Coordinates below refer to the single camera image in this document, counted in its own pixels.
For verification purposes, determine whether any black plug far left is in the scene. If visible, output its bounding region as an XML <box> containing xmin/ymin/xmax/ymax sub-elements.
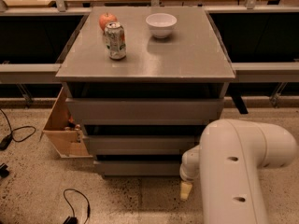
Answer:
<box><xmin>0</xmin><ymin>163</ymin><xmax>9</xmax><ymax>178</ymax></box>

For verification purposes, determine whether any crumpled silver soda can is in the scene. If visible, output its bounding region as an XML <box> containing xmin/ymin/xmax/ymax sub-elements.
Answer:
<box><xmin>105</xmin><ymin>21</ymin><xmax>126</xmax><ymax>60</ymax></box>

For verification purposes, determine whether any cardboard box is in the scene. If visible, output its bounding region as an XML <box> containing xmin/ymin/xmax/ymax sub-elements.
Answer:
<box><xmin>43</xmin><ymin>90</ymin><xmax>91</xmax><ymax>158</ymax></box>

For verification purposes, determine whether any black cable left floor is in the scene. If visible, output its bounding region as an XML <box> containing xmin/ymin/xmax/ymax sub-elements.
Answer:
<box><xmin>0</xmin><ymin>108</ymin><xmax>37</xmax><ymax>151</ymax></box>

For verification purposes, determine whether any grey metal rail right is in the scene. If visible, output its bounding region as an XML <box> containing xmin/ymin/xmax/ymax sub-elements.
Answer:
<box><xmin>232</xmin><ymin>62</ymin><xmax>299</xmax><ymax>83</ymax></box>

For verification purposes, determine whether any black cable bottom floor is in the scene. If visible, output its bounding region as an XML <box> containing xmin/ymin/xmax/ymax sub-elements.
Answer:
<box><xmin>62</xmin><ymin>189</ymin><xmax>92</xmax><ymax>224</ymax></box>

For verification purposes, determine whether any grey bottom drawer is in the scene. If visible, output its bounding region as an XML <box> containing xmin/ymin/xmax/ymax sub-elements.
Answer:
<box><xmin>93</xmin><ymin>161</ymin><xmax>180</xmax><ymax>176</ymax></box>

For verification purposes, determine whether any grey drawer cabinet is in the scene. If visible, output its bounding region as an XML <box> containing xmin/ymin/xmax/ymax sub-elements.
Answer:
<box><xmin>56</xmin><ymin>7</ymin><xmax>235</xmax><ymax>163</ymax></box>

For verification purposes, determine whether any grey middle drawer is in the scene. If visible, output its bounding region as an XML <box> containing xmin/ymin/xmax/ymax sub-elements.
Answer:
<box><xmin>83</xmin><ymin>135</ymin><xmax>199</xmax><ymax>155</ymax></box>

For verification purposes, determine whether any grey metal rail left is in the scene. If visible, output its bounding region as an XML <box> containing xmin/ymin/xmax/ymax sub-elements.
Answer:
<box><xmin>0</xmin><ymin>63</ymin><xmax>61</xmax><ymax>84</ymax></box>

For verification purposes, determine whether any grey metal rail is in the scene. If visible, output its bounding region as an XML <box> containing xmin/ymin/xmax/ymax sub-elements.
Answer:
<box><xmin>232</xmin><ymin>62</ymin><xmax>299</xmax><ymax>83</ymax></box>
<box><xmin>0</xmin><ymin>63</ymin><xmax>61</xmax><ymax>84</ymax></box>

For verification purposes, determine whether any red apple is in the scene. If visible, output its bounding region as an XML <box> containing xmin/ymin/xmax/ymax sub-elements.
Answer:
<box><xmin>98</xmin><ymin>12</ymin><xmax>118</xmax><ymax>31</ymax></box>

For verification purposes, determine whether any grey drawer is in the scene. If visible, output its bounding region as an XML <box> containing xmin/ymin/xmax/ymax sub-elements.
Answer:
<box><xmin>83</xmin><ymin>135</ymin><xmax>199</xmax><ymax>155</ymax></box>
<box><xmin>66</xmin><ymin>98</ymin><xmax>223</xmax><ymax>125</ymax></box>
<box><xmin>93</xmin><ymin>161</ymin><xmax>180</xmax><ymax>176</ymax></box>

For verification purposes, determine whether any grey top drawer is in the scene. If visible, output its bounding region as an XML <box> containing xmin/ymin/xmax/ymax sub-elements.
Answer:
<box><xmin>66</xmin><ymin>98</ymin><xmax>223</xmax><ymax>125</ymax></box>

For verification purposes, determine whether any white ceramic bowl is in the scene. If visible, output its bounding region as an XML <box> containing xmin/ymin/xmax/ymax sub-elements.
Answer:
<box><xmin>146</xmin><ymin>13</ymin><xmax>177</xmax><ymax>38</ymax></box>

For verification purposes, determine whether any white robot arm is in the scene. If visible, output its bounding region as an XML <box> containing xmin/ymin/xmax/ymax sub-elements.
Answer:
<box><xmin>180</xmin><ymin>119</ymin><xmax>298</xmax><ymax>224</ymax></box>

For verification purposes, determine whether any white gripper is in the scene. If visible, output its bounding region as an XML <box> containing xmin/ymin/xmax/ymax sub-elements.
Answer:
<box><xmin>179</xmin><ymin>146</ymin><xmax>200</xmax><ymax>201</ymax></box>

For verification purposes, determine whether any black cable floor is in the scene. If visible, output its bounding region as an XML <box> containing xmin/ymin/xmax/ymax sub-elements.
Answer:
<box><xmin>0</xmin><ymin>108</ymin><xmax>37</xmax><ymax>151</ymax></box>
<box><xmin>62</xmin><ymin>189</ymin><xmax>92</xmax><ymax>224</ymax></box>

